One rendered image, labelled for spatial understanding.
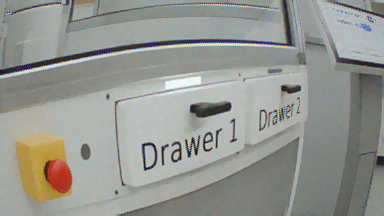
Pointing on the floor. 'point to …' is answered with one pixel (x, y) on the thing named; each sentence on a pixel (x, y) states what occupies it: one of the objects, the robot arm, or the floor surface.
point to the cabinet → (219, 187)
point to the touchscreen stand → (360, 144)
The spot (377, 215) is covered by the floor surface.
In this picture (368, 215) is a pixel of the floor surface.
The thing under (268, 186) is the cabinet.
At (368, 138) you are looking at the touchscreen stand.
